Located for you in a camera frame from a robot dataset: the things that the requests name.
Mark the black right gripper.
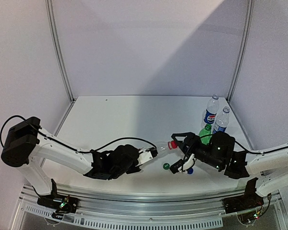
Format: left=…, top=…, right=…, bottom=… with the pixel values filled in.
left=171, top=132, right=223, bottom=171

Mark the green plastic bottle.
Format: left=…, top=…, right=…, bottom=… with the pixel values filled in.
left=199, top=124, right=212, bottom=145

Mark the clear bottle red label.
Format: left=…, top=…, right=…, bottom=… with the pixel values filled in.
left=155, top=140, right=178, bottom=158

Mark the green bottle cap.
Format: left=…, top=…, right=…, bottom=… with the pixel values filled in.
left=163, top=163, right=170, bottom=170

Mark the clear bottle small blue label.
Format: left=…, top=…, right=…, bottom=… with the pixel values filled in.
left=212, top=106, right=230, bottom=134

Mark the clear Pepsi bottle blue label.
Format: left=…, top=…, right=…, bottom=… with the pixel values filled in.
left=201, top=94, right=219, bottom=128

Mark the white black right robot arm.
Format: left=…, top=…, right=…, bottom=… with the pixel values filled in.
left=170, top=131, right=288, bottom=214

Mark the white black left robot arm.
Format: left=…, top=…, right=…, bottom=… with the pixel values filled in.
left=0, top=117, right=150, bottom=208

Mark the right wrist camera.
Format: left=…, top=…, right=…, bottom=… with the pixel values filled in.
left=169, top=154, right=196, bottom=174

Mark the aluminium front rail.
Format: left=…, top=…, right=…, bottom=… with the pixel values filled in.
left=11, top=185, right=288, bottom=230

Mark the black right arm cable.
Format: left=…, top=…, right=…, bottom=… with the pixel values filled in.
left=182, top=134, right=288, bottom=166

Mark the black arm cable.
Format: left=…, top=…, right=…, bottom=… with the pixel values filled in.
left=0, top=115, right=158, bottom=154
left=182, top=134, right=288, bottom=166

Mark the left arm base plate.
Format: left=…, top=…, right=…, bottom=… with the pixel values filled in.
left=37, top=195, right=79, bottom=214

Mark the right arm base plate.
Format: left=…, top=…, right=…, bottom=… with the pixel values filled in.
left=222, top=192, right=264, bottom=214

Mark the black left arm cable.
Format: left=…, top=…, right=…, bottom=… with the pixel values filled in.
left=0, top=115, right=158, bottom=154

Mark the right aluminium corner post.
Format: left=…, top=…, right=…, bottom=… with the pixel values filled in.
left=226, top=0, right=255, bottom=104

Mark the aluminium corner post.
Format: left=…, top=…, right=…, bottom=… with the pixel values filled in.
left=45, top=0, right=76, bottom=103
left=226, top=0, right=255, bottom=104

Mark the left aluminium corner post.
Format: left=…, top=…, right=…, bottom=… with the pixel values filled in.
left=45, top=0, right=76, bottom=103

